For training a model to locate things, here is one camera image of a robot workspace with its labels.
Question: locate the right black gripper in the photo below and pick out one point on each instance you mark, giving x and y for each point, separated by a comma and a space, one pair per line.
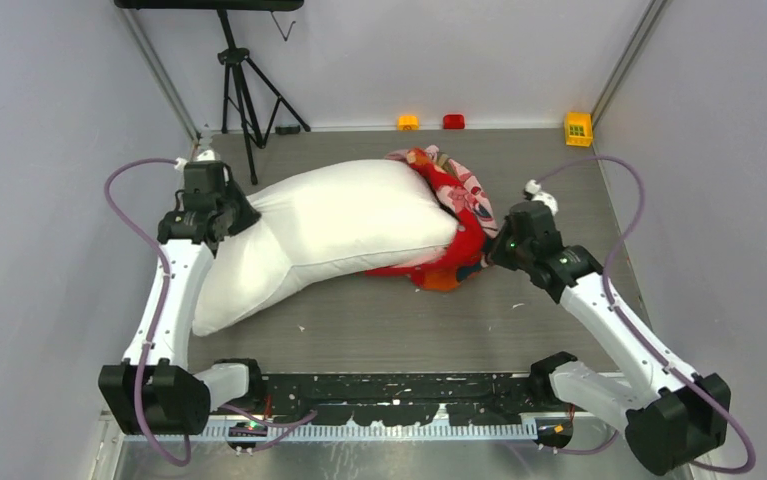
497, 250

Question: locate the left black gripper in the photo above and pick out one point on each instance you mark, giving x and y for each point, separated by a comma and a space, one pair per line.
248, 215

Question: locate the pink printed pillowcase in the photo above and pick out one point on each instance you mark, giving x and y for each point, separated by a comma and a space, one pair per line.
458, 192

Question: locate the white pillow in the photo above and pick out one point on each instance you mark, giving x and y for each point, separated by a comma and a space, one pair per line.
337, 220

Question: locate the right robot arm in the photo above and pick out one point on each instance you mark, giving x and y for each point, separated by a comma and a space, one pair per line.
667, 412

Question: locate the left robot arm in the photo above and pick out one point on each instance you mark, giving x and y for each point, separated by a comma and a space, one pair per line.
151, 389

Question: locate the small black floor object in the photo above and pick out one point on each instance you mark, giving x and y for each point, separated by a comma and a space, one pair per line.
284, 130

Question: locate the black tripod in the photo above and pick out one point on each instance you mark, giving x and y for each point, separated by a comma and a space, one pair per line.
236, 94

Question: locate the yellow green toy block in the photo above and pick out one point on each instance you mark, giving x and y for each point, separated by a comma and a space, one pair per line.
578, 130

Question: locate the red toy block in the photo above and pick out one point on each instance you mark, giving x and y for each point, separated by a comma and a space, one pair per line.
453, 121

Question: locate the small yellow toy block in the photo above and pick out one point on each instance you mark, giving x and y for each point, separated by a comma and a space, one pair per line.
408, 123

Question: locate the black overhead bar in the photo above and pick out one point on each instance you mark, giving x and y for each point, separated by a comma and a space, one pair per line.
236, 5

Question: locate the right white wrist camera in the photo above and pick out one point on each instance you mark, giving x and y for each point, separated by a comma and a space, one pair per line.
534, 192

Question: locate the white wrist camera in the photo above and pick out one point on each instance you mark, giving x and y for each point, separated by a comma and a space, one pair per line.
207, 155
534, 192

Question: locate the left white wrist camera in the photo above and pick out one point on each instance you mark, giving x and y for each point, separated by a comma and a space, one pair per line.
207, 155

